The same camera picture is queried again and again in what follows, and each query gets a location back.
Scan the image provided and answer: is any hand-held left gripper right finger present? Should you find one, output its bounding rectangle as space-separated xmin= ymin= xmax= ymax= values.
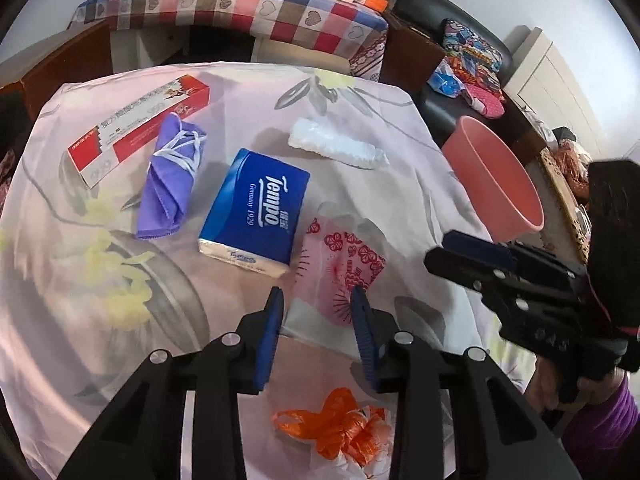
xmin=350 ymin=285 xmax=583 ymax=480

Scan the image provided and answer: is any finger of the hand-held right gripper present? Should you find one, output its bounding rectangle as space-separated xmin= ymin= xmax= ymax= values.
xmin=424 ymin=247 xmax=506 ymax=291
xmin=442 ymin=230 xmax=518 ymax=271

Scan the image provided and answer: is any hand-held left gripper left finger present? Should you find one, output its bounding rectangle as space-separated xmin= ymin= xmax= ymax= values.
xmin=57 ymin=286 xmax=285 ymax=480

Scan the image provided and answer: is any pink patterned plastic bag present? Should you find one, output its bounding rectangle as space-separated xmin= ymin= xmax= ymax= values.
xmin=282 ymin=215 xmax=388 ymax=328

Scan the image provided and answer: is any pink plastic bucket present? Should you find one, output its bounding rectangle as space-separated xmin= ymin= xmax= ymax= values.
xmin=442 ymin=115 xmax=545 ymax=243

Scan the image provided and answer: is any orange plastic bag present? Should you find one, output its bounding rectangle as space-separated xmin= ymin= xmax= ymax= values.
xmin=271 ymin=387 xmax=393 ymax=480

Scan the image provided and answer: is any blue tissue pack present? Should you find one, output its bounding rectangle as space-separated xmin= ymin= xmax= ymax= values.
xmin=198 ymin=148 xmax=311 ymax=278

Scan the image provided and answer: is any white foam wrap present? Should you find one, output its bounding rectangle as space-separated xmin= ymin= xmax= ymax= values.
xmin=288 ymin=117 xmax=390 ymax=171

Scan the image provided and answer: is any purple face mask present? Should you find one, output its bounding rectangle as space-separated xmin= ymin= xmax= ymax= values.
xmin=136 ymin=112 xmax=208 ymax=240

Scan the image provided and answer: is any red and white carton box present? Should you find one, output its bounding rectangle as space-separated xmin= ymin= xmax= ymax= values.
xmin=67 ymin=74 xmax=213 ymax=190

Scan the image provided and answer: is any person's right forearm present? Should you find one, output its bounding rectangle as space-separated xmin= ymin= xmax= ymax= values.
xmin=565 ymin=372 xmax=640 ymax=463

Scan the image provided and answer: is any person's right hand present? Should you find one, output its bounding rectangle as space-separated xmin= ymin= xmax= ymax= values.
xmin=525 ymin=355 xmax=578 ymax=413

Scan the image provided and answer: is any pink polka dot cloth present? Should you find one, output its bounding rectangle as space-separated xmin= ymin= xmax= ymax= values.
xmin=465 ymin=77 xmax=507 ymax=118

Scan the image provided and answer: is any blue plastic pack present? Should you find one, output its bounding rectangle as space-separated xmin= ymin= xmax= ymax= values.
xmin=427 ymin=67 xmax=463 ymax=98

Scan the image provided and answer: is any white headboard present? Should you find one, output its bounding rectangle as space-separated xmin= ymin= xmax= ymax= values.
xmin=502 ymin=26 xmax=613 ymax=146

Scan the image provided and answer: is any colorful cartoon cushion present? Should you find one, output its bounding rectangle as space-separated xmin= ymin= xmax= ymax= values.
xmin=440 ymin=18 xmax=503 ymax=73

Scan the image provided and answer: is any black leather armchair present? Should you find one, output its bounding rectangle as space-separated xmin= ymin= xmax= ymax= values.
xmin=380 ymin=0 xmax=548 ymax=161

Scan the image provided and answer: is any maroon velvet cloth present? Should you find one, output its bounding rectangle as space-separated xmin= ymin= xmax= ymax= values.
xmin=0 ymin=149 xmax=16 ymax=201

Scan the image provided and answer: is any checkered heart tablecloth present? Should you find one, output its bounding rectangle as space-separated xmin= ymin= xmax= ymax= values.
xmin=70 ymin=0 xmax=391 ymax=81

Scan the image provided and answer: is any wooden side table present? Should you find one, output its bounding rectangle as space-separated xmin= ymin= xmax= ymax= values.
xmin=0 ymin=20 xmax=113 ymax=121

